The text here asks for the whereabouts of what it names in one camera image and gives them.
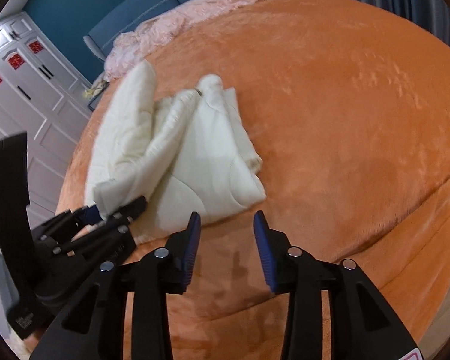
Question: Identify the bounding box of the cream quilted jacket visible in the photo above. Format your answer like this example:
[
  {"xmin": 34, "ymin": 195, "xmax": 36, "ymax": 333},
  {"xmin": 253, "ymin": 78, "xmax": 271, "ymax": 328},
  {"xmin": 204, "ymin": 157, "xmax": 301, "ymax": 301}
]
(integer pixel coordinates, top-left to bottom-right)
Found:
[{"xmin": 84, "ymin": 61, "xmax": 266, "ymax": 243}]

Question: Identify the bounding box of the yellow white cloth pile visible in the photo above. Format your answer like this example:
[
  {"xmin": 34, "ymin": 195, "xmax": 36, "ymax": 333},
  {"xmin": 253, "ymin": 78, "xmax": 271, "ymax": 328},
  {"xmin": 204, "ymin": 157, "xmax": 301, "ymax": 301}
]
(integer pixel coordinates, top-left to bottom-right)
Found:
[{"xmin": 83, "ymin": 80, "xmax": 109, "ymax": 100}]

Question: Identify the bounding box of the white panelled wardrobe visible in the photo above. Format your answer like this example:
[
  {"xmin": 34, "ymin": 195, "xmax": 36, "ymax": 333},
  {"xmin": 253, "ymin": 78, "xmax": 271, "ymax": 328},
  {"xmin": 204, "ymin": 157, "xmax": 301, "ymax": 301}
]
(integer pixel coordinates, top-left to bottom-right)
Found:
[{"xmin": 0, "ymin": 11, "xmax": 91, "ymax": 227}]

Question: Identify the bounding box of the blue upholstered headboard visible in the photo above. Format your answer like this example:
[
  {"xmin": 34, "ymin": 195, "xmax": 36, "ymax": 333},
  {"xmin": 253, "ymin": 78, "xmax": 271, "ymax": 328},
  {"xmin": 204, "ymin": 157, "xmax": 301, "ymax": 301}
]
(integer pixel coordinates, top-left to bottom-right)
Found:
[{"xmin": 82, "ymin": 0, "xmax": 275, "ymax": 63}]

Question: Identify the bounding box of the pink floral quilt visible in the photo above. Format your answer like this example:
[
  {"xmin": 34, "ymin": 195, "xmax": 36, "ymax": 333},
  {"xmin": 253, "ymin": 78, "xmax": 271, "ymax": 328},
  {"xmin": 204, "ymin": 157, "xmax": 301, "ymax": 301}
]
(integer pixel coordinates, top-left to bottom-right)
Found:
[{"xmin": 103, "ymin": 0, "xmax": 261, "ymax": 81}]

